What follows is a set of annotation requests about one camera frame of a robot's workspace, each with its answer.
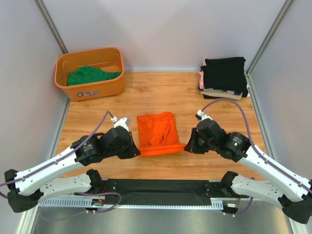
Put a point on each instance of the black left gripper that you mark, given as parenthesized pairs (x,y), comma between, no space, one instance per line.
(132,151)

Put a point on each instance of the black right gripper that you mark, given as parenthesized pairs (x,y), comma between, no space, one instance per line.
(191,147)

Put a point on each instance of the orange t shirt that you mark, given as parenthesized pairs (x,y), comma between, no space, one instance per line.
(158,135)

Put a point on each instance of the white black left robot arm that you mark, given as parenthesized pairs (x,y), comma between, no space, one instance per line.
(30,187)

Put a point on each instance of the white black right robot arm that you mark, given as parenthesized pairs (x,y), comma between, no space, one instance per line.
(281,187)

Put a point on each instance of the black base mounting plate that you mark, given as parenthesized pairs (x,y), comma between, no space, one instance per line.
(153,192)

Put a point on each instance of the black bottom folded t shirt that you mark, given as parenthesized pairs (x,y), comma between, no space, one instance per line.
(207,97)

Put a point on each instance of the black folded t shirt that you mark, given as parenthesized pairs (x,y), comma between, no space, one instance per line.
(225,74)
(207,97)

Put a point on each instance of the beige folded t shirt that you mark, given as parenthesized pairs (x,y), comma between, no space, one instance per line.
(222,94)

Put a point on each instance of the orange plastic basket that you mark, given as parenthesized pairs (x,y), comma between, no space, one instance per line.
(107,59)

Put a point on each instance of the green t shirt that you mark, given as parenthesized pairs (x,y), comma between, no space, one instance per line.
(86,74)

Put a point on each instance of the aluminium front frame rail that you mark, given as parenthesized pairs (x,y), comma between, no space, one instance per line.
(94,186)

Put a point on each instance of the aluminium right side rail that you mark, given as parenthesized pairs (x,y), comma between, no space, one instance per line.
(259,116)

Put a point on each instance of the aluminium right corner post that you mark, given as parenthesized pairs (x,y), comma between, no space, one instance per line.
(269,36)

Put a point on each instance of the aluminium corner post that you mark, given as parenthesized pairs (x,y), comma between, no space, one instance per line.
(51,25)
(269,36)

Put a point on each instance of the aluminium left corner post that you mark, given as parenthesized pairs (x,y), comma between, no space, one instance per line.
(51,25)

